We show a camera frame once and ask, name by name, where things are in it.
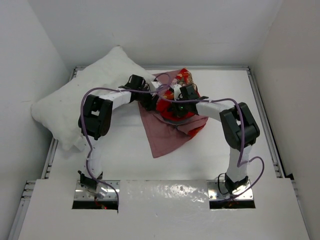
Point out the red patterned pillowcase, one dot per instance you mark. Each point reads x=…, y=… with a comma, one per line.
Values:
x=164, y=135

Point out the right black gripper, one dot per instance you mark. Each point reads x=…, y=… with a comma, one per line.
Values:
x=177, y=112

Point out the white front cover board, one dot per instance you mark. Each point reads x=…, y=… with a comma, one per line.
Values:
x=163, y=210

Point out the aluminium table frame rail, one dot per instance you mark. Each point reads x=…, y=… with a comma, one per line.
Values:
x=126, y=154

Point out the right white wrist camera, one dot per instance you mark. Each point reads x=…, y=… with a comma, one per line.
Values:
x=176, y=91

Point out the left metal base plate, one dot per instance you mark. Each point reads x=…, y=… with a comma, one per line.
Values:
x=102, y=192

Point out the white pillow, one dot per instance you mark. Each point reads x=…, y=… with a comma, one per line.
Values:
x=59, y=112

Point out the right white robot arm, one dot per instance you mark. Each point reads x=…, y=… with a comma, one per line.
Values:
x=238, y=124

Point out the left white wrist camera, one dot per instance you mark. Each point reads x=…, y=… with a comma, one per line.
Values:
x=155, y=87

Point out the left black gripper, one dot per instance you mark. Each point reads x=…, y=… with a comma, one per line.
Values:
x=151, y=103

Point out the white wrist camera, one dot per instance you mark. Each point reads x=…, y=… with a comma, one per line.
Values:
x=155, y=87
x=176, y=91

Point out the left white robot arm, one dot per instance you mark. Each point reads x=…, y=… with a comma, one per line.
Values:
x=95, y=117

